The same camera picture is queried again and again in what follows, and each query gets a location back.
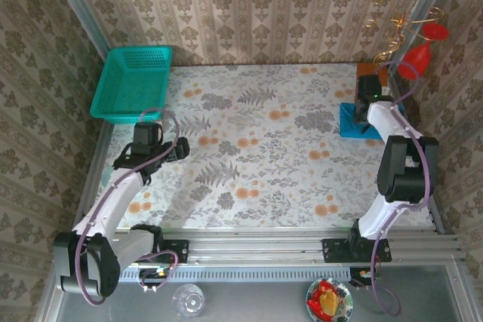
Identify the yellow toy fruit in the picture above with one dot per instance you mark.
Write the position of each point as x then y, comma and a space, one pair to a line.
329, 301

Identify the clear drinking glass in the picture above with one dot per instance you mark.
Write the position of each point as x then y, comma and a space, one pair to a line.
188, 301

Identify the floral tablecloth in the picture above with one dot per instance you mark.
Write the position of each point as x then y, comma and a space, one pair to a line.
264, 186

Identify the plate with red fruit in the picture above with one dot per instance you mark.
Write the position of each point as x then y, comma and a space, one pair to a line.
347, 301

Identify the teal plastic basket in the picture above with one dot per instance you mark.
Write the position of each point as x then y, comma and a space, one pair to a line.
128, 84

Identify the black electronics box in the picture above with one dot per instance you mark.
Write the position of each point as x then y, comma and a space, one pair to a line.
151, 275
358, 276

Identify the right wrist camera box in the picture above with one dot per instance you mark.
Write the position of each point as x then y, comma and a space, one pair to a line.
385, 91

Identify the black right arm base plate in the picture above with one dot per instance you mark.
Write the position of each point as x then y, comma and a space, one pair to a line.
334, 251

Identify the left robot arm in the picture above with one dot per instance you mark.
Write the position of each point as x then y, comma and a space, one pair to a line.
113, 201

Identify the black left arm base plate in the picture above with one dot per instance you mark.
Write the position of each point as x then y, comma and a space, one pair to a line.
179, 251

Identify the aluminium frame rail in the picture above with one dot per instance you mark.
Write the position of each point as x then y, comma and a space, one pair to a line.
256, 246

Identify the brown wooden base block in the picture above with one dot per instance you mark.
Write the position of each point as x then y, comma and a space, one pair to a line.
364, 69

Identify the red toy food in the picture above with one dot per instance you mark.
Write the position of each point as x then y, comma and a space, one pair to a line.
315, 305

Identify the red wine glass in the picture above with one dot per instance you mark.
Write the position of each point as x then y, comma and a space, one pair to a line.
419, 58

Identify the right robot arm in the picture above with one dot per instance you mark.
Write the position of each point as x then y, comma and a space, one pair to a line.
407, 171

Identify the aluminium corner post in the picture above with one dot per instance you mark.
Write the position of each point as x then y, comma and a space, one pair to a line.
75, 1
428, 1

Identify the blue t-shirt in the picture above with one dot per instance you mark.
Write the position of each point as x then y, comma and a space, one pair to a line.
349, 122

